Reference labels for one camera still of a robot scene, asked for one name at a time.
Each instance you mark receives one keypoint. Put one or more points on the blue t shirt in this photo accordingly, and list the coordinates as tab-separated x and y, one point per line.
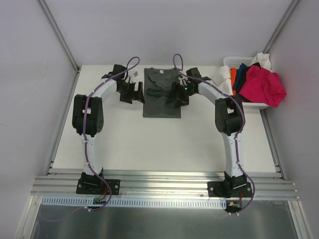
240	76

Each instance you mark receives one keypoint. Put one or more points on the pink t shirt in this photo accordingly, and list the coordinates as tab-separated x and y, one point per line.
273	91

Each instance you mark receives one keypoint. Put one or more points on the white slotted cable duct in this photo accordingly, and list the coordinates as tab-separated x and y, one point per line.
135	202

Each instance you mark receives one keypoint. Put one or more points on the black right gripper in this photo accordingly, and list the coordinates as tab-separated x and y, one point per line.
179	94

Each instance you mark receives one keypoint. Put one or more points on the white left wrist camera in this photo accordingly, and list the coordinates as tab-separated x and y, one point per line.
132	75

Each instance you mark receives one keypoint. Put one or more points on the white towel beside basket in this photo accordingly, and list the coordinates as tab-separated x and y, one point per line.
222	79

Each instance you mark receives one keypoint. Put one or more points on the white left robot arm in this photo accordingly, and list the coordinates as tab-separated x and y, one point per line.
88	116

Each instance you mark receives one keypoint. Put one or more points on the white plastic laundry basket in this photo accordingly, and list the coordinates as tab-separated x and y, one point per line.
235	62

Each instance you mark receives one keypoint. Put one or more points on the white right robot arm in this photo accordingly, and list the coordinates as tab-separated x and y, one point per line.
229	121

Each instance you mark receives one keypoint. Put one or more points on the aluminium mounting rail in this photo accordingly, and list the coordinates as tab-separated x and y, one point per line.
156	184

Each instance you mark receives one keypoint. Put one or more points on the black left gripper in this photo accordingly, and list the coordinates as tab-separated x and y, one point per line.
132	92

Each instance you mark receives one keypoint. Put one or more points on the orange t shirt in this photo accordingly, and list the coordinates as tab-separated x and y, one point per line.
233	72

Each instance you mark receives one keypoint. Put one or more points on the dark grey t shirt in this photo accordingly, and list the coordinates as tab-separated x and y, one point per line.
157	89

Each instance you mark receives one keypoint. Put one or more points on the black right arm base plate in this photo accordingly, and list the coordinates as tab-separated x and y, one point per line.
220	189

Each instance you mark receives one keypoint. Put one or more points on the white t shirt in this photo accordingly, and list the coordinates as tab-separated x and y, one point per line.
263	60

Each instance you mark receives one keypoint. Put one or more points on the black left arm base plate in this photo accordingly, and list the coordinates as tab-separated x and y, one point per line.
98	187

